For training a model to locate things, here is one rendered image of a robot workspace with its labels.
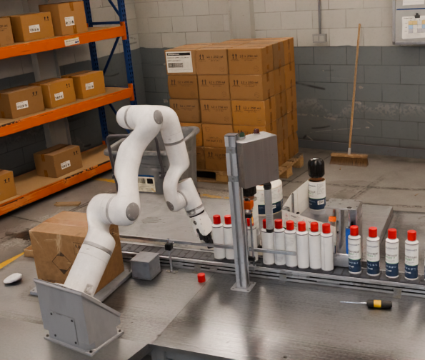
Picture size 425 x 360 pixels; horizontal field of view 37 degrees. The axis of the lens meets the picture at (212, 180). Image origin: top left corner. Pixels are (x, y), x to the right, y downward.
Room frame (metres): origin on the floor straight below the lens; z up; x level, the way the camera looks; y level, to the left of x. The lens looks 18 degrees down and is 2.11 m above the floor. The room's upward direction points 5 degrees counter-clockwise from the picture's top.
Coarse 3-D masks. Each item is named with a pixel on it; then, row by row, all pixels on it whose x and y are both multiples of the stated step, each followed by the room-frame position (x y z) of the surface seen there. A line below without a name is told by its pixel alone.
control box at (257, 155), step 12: (264, 132) 2.50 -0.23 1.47; (240, 144) 2.38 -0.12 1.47; (252, 144) 2.39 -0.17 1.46; (264, 144) 2.42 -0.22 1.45; (276, 144) 2.45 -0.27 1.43; (240, 156) 2.38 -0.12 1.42; (252, 156) 2.39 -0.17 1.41; (264, 156) 2.42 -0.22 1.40; (276, 156) 2.44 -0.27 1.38; (240, 168) 2.39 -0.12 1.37; (252, 168) 2.39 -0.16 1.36; (264, 168) 2.41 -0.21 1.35; (276, 168) 2.44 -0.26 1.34; (240, 180) 2.39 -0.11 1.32; (252, 180) 2.38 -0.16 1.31; (264, 180) 2.41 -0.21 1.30
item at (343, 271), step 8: (128, 248) 2.82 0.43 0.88; (136, 248) 2.81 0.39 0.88; (144, 248) 2.80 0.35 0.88; (152, 248) 2.80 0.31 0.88; (160, 248) 2.79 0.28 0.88; (176, 256) 2.67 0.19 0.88; (184, 256) 2.67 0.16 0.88; (192, 256) 2.66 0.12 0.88; (200, 256) 2.65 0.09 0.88; (208, 256) 2.64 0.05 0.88; (256, 264) 2.52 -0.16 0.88; (312, 272) 2.40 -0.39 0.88; (320, 272) 2.39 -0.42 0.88; (328, 272) 2.38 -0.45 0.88; (336, 272) 2.38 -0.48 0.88; (344, 272) 2.37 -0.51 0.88; (384, 272) 2.34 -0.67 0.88; (384, 280) 2.27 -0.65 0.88; (392, 280) 2.27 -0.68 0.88; (400, 280) 2.26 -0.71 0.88; (416, 280) 2.25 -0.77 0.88
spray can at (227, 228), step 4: (224, 216) 2.60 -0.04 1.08; (228, 216) 2.60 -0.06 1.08; (224, 220) 2.60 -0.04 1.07; (228, 220) 2.59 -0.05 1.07; (224, 224) 2.60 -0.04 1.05; (228, 224) 2.59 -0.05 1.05; (224, 228) 2.59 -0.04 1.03; (228, 228) 2.58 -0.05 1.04; (224, 232) 2.59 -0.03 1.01; (228, 232) 2.58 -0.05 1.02; (224, 236) 2.60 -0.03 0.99; (228, 236) 2.58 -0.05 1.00; (224, 240) 2.60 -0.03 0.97; (228, 240) 2.58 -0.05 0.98; (232, 240) 2.58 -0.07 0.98; (228, 244) 2.58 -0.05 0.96; (232, 244) 2.58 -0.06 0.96; (228, 252) 2.59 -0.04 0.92; (232, 252) 2.58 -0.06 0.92; (228, 256) 2.59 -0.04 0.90; (232, 256) 2.58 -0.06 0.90
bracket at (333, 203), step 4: (332, 200) 2.53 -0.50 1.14; (336, 200) 2.52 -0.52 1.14; (340, 200) 2.52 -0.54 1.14; (344, 200) 2.52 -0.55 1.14; (348, 200) 2.51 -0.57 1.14; (352, 200) 2.51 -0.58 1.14; (356, 200) 2.50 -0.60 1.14; (360, 200) 2.50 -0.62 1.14; (328, 204) 2.48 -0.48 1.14; (332, 204) 2.48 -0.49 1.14; (336, 204) 2.47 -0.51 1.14; (340, 204) 2.47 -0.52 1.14; (344, 204) 2.47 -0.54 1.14; (348, 204) 2.46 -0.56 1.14; (352, 204) 2.46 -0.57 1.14; (356, 204) 2.45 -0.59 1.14; (360, 204) 2.47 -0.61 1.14; (324, 208) 2.46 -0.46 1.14; (328, 208) 2.45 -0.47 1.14; (332, 208) 2.45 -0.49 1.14; (336, 208) 2.44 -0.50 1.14; (340, 208) 2.43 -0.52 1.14; (344, 208) 2.43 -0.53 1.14; (348, 208) 2.42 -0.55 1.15; (352, 208) 2.42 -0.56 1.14; (356, 208) 2.41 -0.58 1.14
